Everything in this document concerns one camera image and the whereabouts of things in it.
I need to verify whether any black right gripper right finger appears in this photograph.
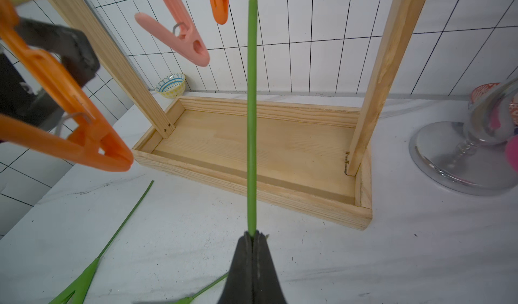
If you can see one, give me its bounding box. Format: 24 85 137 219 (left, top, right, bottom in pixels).
252 231 287 304

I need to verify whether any orange end clothespin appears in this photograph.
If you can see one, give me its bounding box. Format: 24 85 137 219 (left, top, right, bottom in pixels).
1 0 134 172

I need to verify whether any yellow tulip flower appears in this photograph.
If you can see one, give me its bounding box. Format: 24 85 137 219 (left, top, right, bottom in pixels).
247 0 258 238

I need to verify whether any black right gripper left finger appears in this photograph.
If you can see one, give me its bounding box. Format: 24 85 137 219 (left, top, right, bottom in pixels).
218 232 254 304

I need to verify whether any red patterned wine glass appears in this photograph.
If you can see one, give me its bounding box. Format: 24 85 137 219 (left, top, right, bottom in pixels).
469 82 518 127

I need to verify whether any wooden hanging rack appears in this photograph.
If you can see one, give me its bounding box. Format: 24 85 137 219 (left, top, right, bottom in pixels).
49 0 426 230

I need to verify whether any chrome glass holder stand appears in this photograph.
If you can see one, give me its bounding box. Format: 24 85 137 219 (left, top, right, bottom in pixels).
409 79 517 196

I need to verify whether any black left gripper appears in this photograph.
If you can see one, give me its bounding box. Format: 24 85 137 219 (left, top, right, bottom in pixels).
1 17 101 142

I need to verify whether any magenta plastic wine glass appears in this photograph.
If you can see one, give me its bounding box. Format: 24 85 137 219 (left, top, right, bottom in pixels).
505 135 518 172

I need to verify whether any pink tulip flower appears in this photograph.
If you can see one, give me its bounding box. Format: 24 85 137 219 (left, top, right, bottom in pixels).
49 181 154 304

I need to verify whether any pink clothespin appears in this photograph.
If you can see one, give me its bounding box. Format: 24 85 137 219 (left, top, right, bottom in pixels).
134 0 210 67

